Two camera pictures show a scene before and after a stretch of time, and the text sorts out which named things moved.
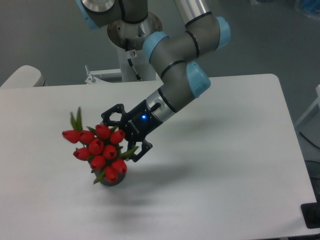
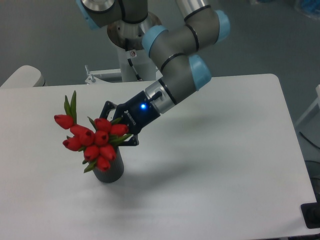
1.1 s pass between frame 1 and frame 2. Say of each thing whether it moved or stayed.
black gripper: moved
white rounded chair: stayed
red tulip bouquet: moved
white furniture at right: stayed
